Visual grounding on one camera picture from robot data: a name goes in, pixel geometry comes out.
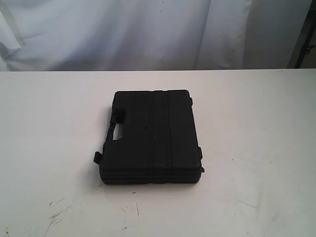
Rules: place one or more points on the black plastic tool case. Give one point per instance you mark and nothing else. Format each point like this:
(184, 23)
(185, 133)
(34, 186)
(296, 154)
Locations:
(151, 139)

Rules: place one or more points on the white backdrop cloth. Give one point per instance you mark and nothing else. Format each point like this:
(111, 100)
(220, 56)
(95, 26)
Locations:
(136, 35)

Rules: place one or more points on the black metal stand frame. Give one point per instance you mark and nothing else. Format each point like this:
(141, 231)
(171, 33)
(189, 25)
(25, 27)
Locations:
(307, 40)

